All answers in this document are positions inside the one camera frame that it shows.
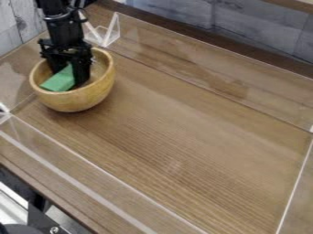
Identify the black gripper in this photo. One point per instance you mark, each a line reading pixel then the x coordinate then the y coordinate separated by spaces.
pixel 66 45

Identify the black metal bracket with screw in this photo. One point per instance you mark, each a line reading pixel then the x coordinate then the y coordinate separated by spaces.
pixel 52 221

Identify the green rectangular block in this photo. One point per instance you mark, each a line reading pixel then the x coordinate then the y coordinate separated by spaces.
pixel 62 81

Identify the wooden bowl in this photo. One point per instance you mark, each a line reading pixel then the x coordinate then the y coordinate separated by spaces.
pixel 82 98

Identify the clear acrylic tray walls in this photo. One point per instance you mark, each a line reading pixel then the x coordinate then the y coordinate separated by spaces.
pixel 198 148

